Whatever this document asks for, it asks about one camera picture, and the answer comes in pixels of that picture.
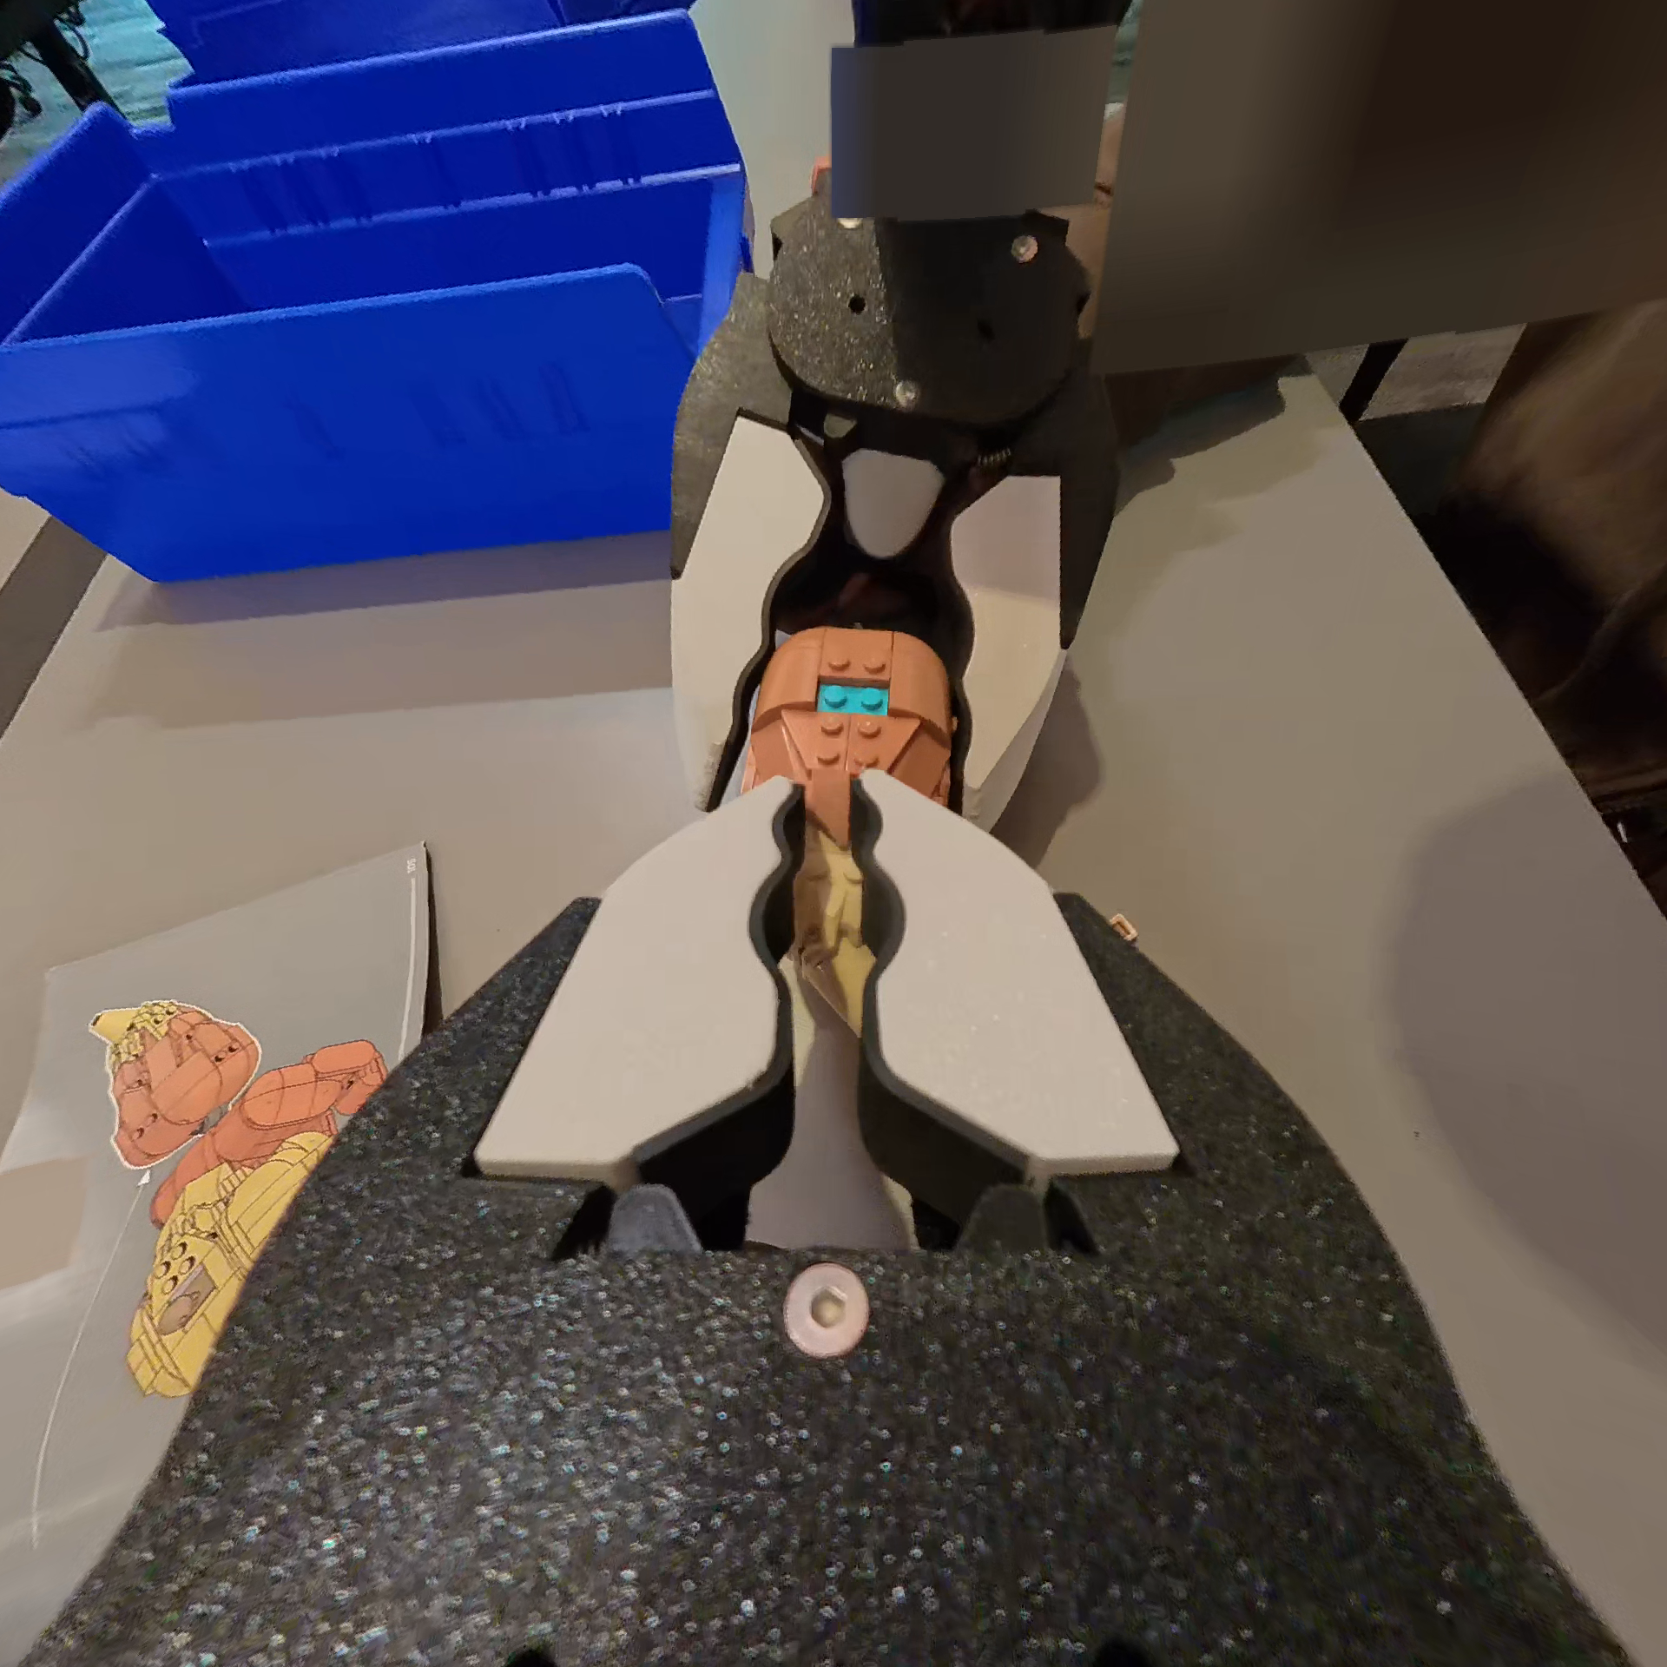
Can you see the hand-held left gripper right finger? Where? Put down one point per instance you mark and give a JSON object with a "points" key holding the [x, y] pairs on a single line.
{"points": [[1017, 1028]]}

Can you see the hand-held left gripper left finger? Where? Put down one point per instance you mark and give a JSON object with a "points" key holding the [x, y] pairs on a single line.
{"points": [[626, 1028]]}

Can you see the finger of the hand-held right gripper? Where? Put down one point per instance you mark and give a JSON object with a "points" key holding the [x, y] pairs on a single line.
{"points": [[1017, 611], [723, 585]]}

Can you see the orange brick claw model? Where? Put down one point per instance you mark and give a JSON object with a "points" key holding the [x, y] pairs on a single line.
{"points": [[847, 728]]}

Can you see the grey instruction booklet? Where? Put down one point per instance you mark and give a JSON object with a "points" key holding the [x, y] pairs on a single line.
{"points": [[261, 962]]}

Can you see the blue plastic bin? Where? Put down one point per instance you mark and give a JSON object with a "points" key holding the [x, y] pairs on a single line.
{"points": [[392, 26], [327, 429]]}

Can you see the grey desk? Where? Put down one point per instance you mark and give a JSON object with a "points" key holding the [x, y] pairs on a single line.
{"points": [[1303, 782]]}

